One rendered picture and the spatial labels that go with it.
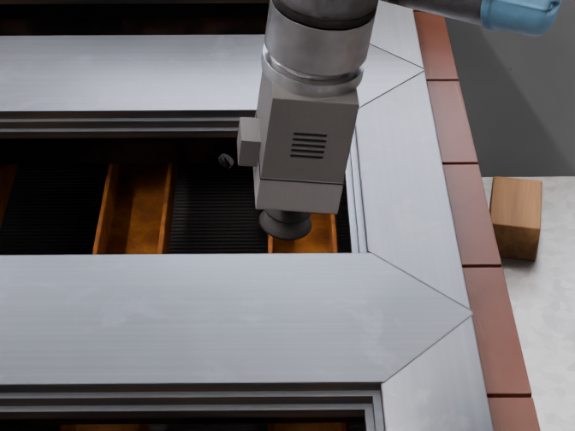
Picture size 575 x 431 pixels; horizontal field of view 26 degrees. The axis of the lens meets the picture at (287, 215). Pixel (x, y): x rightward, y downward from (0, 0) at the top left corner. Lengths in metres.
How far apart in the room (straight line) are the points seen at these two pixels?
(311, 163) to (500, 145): 1.15
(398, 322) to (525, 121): 0.93
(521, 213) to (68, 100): 0.55
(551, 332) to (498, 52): 0.66
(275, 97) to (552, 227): 0.74
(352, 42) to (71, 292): 0.45
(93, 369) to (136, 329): 0.06
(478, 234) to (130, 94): 0.45
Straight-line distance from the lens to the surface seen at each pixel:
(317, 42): 0.86
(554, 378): 1.36
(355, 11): 0.85
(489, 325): 1.19
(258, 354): 1.12
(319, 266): 1.21
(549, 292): 1.46
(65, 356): 1.13
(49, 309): 1.18
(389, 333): 1.14
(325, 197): 0.94
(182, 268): 1.21
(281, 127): 0.89
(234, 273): 1.20
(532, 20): 0.83
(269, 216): 0.99
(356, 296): 1.18
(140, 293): 1.19
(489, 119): 2.02
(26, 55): 1.58
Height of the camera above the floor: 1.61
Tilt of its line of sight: 37 degrees down
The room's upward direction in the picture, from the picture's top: straight up
